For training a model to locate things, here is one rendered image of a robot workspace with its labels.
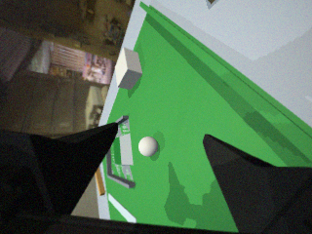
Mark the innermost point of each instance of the white golf ball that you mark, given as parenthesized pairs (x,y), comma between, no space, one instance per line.
(148,146)

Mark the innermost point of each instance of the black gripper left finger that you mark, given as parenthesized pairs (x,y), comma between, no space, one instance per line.
(64,166)

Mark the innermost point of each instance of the white flat strip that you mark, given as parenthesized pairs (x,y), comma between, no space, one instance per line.
(126,215)

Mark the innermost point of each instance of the brown block with orange top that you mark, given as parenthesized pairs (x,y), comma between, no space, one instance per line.
(99,183)

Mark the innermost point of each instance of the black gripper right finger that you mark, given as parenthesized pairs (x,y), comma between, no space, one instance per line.
(257,193)

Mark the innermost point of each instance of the grey block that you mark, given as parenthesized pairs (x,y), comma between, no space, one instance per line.
(127,69)

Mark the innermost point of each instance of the green flat mat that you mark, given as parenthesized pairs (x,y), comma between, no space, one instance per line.
(177,100)

